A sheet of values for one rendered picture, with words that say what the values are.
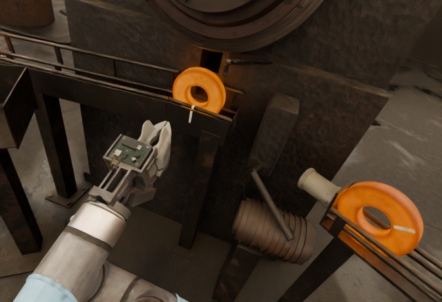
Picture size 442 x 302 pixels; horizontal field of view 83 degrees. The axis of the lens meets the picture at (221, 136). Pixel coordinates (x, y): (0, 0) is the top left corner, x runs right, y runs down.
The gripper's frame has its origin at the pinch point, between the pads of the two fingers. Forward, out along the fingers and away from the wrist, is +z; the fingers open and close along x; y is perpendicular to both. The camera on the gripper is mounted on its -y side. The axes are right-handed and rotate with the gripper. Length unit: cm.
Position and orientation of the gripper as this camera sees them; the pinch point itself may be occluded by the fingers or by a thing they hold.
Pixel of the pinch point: (164, 128)
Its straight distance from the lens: 54.9
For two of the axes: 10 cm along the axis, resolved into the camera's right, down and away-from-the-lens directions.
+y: 1.1, -5.7, -8.1
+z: 3.3, -7.5, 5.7
